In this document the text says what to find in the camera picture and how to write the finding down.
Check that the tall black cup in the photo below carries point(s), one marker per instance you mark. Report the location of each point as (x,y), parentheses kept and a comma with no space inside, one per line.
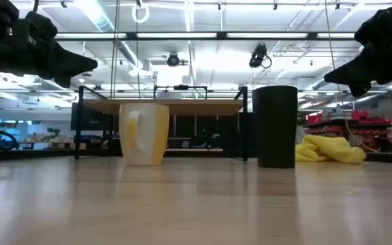
(274,129)

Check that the rack with red bins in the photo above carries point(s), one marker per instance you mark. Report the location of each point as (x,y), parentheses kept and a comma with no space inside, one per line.
(362,115)

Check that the yellow cloth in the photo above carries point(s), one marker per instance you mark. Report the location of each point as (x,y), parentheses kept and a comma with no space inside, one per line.
(328,151)

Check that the black overhead frame bar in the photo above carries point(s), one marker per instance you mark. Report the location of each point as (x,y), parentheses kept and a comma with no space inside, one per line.
(175,35)

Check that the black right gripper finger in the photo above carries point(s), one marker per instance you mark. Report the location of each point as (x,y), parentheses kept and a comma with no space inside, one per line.
(356,71)
(359,90)

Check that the black overhead camera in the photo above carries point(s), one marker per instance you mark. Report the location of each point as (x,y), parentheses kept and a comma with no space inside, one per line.
(173,60)

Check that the black monitor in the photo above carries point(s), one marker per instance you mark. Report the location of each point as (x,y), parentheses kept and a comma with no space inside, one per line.
(90,119)

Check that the orange mug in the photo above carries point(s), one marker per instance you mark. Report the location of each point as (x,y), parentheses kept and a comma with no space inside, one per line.
(145,136)

